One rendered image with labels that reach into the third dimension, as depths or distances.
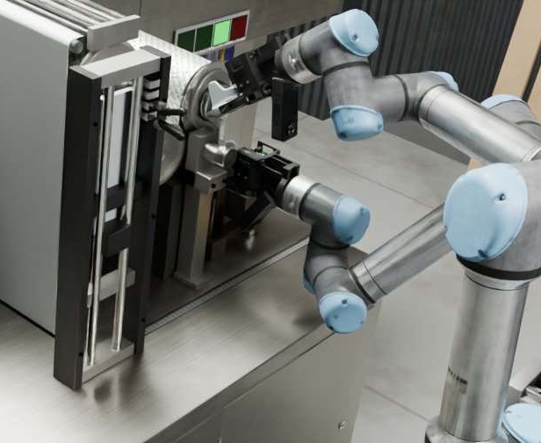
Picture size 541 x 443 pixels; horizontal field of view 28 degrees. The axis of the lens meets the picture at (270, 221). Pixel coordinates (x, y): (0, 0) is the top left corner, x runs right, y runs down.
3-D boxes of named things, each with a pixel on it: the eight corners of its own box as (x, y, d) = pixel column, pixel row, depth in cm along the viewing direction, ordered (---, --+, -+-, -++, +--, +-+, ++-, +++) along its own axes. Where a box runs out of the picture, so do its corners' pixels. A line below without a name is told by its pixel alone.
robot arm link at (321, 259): (306, 308, 196) (316, 257, 191) (296, 274, 206) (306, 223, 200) (349, 310, 198) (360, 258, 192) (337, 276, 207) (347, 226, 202)
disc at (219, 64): (179, 148, 195) (187, 71, 188) (177, 147, 195) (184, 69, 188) (233, 126, 206) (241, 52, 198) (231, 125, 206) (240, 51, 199)
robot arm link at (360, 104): (413, 125, 171) (397, 58, 173) (352, 131, 166) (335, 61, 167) (386, 140, 178) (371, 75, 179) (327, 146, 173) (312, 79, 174)
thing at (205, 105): (236, 106, 200) (210, 131, 197) (227, 102, 201) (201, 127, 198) (229, 76, 195) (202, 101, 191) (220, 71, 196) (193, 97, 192)
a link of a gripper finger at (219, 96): (197, 90, 193) (236, 70, 188) (211, 120, 194) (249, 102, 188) (187, 93, 191) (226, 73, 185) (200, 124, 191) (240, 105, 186)
